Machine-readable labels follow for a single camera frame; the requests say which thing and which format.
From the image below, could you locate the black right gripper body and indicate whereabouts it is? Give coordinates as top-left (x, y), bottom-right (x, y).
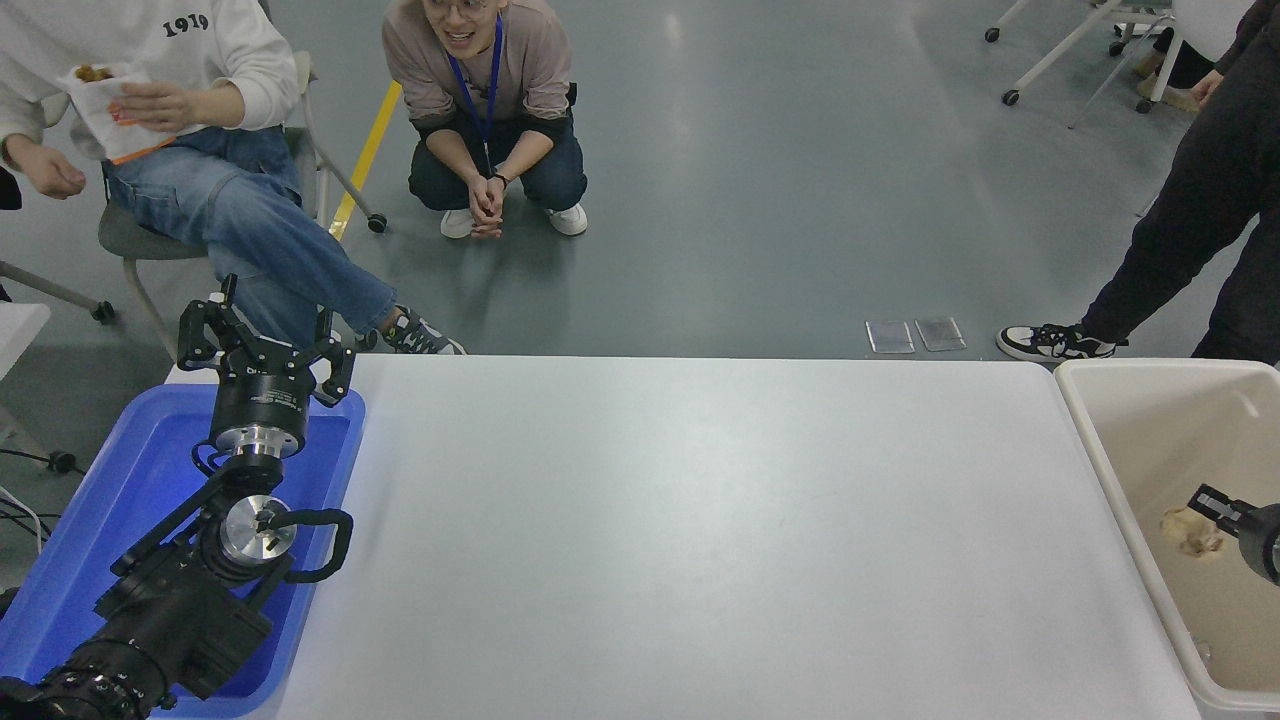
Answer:
top-left (1238, 503), bottom-right (1280, 588)

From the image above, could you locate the standing person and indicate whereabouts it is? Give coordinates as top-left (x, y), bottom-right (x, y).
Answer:
top-left (995, 0), bottom-right (1280, 363)

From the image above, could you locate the grey wheeled chair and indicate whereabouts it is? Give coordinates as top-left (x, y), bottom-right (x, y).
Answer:
top-left (30, 50), bottom-right (389, 361)

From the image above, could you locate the seated person's left hand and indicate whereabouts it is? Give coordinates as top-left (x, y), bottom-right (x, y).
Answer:
top-left (110, 80), bottom-right (246, 134)

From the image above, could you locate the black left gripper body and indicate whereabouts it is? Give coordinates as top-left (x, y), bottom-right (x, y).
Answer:
top-left (208, 343), bottom-right (315, 433)

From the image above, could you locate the seated person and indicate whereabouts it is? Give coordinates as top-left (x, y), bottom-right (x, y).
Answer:
top-left (0, 0), bottom-right (468, 356)

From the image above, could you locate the white food wrapper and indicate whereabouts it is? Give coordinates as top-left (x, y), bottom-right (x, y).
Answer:
top-left (60, 63), bottom-right (181, 166)

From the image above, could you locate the black floor cable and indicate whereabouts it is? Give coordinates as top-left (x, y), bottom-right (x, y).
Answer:
top-left (0, 447), bottom-right (78, 541)

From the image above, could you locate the white wheeled frame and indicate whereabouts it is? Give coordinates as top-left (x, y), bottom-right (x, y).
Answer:
top-left (983, 0), bottom-right (1181, 131)

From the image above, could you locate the seated person's right hand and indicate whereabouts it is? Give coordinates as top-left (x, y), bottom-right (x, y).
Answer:
top-left (5, 135), bottom-right (89, 201)

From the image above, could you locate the person with tan shoes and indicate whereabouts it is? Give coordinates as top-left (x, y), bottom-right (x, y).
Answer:
top-left (1133, 25), bottom-right (1206, 113)

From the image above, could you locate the crouching person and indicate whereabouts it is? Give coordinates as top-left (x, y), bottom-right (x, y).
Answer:
top-left (380, 0), bottom-right (589, 241)

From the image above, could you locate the grey caster leg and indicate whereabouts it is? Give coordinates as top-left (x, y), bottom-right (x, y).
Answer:
top-left (0, 262), bottom-right (114, 324)

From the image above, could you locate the large pale bin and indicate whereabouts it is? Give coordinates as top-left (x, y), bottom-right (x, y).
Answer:
top-left (1055, 358), bottom-right (1280, 717)

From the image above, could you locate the tan paper ball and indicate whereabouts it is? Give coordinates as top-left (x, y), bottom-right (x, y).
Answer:
top-left (1160, 505), bottom-right (1227, 558)

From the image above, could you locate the blue plastic tray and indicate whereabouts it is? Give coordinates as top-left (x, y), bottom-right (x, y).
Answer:
top-left (0, 383), bottom-right (367, 720)

